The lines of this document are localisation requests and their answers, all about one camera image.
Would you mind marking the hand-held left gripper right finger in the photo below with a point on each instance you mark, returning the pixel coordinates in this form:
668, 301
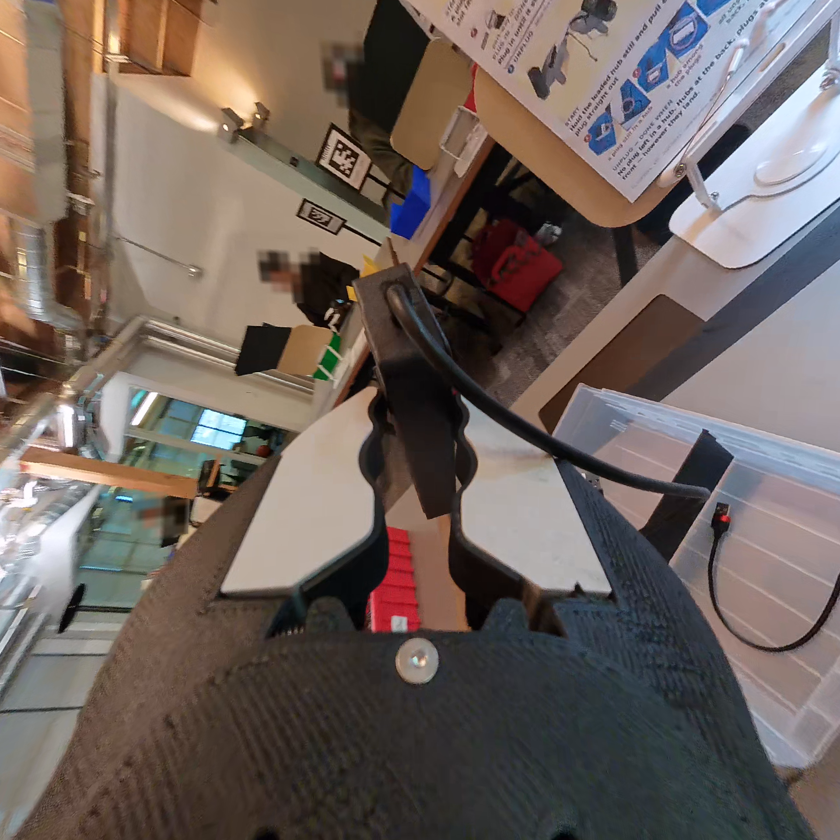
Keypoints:
531, 525

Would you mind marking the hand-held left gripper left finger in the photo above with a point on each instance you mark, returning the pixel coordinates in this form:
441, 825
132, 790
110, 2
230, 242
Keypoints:
308, 512

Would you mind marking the black usb hub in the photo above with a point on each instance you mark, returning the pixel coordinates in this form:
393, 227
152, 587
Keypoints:
407, 367

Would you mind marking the clear plastic storage box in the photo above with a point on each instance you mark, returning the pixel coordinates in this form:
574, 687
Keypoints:
774, 472

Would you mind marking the green bin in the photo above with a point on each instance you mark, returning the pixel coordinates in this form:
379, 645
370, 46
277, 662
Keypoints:
326, 361

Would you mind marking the red fabric bag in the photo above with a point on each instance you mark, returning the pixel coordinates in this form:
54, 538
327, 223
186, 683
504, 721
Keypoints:
518, 269

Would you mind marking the small fiducial marker sign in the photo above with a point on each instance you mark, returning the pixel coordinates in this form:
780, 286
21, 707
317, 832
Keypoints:
321, 216

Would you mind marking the blue bin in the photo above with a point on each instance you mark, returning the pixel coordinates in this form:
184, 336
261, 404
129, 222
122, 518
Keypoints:
410, 210

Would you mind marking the long wooden table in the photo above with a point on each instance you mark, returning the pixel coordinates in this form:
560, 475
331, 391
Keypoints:
441, 216

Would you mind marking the large fiducial marker sign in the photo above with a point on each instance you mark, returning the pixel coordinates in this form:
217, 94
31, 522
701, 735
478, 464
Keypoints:
342, 157

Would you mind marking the white document stand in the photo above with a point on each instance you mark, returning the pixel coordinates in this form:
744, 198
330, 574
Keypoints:
754, 223

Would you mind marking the white bin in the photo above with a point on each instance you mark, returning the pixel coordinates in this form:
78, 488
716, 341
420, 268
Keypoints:
459, 141

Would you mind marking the printed instruction sheet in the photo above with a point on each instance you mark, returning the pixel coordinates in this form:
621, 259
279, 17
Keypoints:
577, 79

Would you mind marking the wooden wall cabinet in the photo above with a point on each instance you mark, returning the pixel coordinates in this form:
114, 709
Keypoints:
151, 33

